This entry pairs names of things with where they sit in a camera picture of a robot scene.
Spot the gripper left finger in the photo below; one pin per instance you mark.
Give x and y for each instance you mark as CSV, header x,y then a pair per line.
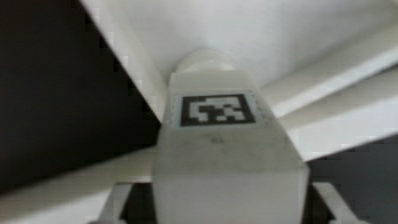
x,y
128,208

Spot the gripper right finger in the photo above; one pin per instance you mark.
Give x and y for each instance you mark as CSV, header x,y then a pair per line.
x,y
327,209

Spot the white table leg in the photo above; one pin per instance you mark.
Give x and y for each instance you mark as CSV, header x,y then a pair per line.
x,y
229,175

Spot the white square table top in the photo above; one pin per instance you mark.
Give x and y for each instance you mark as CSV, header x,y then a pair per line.
x,y
300,41

